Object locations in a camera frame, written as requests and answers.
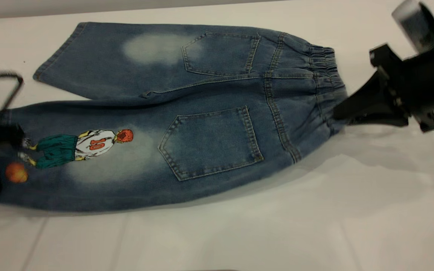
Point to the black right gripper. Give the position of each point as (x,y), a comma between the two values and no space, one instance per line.
(424,82)

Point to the blue denim pants basketball print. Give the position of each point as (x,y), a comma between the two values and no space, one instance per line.
(202,94)

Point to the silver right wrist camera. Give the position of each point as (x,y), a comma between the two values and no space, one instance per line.
(413,22)

